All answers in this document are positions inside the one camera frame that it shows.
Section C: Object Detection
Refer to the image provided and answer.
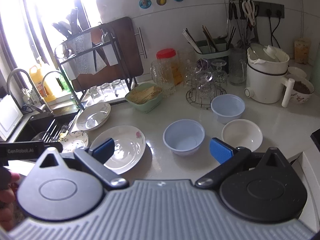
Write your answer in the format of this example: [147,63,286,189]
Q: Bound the person's left hand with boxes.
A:
[0,188,15,231]

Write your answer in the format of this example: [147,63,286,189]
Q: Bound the brown wooden cutting board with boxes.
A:
[72,17,144,92]

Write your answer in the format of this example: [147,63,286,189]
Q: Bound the textured knife holder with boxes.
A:
[62,33,106,80]

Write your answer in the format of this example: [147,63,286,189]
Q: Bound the textured glass mug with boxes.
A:
[150,60,176,97]

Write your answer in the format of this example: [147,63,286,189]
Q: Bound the upturned glass right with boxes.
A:
[111,79,124,97]

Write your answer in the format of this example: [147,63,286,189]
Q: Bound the small plate green rim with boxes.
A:
[60,131,89,153]

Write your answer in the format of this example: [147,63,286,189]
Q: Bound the white electric kettle pot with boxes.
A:
[244,42,295,107]

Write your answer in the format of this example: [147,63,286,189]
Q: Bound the black sink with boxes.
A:
[14,109,79,142]

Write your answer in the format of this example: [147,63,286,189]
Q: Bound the upturned glass middle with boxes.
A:
[100,82,113,98]

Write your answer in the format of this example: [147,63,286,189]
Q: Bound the white plate pink flower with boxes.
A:
[91,125,146,175]

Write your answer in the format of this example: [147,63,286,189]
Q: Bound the orange detergent bottle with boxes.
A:
[29,63,59,102]

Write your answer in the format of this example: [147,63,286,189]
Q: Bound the black wall socket strip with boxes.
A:
[254,1,285,18]

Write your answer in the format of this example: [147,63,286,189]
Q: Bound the light blue plastic bowl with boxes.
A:
[163,119,206,157]

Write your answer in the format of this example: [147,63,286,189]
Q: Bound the white water filter box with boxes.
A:
[0,95,23,141]

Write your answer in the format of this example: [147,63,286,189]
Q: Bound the upturned glass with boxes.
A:
[89,86,101,101]
[100,82,113,98]
[111,79,124,97]

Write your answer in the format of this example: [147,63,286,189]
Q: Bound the red lid plastic jar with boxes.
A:
[156,48,183,85]

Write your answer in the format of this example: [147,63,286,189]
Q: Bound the upturned glass left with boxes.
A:
[89,86,101,101]

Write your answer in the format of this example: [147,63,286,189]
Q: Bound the black metal dish rack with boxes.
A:
[54,23,136,95]

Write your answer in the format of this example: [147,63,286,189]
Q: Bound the wire rack with glasses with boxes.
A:
[185,59,228,109]

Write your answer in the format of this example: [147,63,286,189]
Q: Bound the chrome kitchen faucet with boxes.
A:
[6,68,54,116]

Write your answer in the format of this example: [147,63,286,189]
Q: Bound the hanging scissors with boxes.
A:
[242,0,257,27]

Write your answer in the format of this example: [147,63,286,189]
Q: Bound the green utensil holder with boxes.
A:
[182,25,231,72]

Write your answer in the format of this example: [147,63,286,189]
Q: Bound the white ceramic bowl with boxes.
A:
[221,119,263,152]

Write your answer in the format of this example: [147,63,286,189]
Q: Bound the yellow sponge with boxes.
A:
[294,38,311,64]

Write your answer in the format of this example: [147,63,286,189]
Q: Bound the floral bowl with contents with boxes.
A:
[286,74,315,105]

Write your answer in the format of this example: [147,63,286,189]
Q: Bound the white plate grey leaves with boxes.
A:
[76,102,111,131]

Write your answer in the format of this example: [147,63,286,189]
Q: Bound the green basket with noodles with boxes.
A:
[125,83,163,113]

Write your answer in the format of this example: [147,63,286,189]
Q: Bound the tall glass pitcher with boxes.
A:
[229,48,247,86]

